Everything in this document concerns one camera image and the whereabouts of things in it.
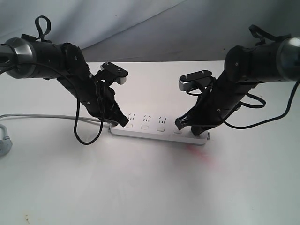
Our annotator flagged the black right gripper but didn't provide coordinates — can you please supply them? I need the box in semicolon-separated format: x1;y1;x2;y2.
175;93;225;136

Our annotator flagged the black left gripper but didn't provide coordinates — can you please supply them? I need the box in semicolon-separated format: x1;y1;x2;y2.
88;87;129;127

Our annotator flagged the white power strip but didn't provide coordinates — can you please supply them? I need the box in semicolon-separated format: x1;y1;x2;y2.
110;112;210;145

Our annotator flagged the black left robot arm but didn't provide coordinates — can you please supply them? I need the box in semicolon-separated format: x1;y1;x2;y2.
0;35;129;127

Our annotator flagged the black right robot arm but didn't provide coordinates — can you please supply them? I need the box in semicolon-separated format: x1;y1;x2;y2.
175;37;300;136

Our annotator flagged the grey plug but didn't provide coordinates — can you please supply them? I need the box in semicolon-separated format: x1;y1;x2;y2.
0;124;12;157

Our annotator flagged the white backdrop cloth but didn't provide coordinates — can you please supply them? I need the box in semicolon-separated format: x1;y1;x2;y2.
0;0;300;62

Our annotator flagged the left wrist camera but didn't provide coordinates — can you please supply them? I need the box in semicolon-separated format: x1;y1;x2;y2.
95;62;128;87

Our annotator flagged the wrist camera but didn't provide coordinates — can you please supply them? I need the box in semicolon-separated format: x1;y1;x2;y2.
95;62;128;87
179;70;213;91

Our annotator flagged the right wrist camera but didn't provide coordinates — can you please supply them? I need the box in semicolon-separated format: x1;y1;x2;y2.
179;70;213;91

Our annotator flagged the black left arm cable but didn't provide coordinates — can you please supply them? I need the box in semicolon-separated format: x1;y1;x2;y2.
14;15;111;145

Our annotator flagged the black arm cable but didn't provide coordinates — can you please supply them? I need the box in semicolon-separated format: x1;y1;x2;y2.
187;24;300;129
14;15;111;145

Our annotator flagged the grey power cable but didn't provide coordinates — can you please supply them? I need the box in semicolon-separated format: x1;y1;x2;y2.
0;113;113;124

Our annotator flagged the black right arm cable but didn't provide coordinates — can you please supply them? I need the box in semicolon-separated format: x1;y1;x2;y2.
187;24;300;129

